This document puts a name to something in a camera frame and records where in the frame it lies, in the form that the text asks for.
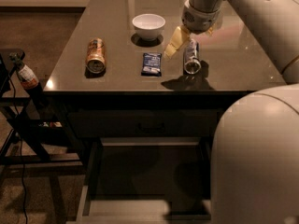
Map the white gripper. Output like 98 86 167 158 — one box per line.
164 0 222 59

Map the silver blue redbull can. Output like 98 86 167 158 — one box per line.
183 39 201 75

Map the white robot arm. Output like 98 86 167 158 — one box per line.
164 0 299 224

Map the orange soda can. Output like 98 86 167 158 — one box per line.
85 38 106 74

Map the closed top drawer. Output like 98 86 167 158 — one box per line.
67 110 218 138

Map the open middle drawer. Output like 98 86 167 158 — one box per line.
66 138 211 224

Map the white ceramic bowl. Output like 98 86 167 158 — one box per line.
132 14 165 41

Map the blue snack packet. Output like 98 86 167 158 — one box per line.
141 53 162 77

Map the dark soda bottle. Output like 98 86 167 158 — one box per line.
9 52 49 109

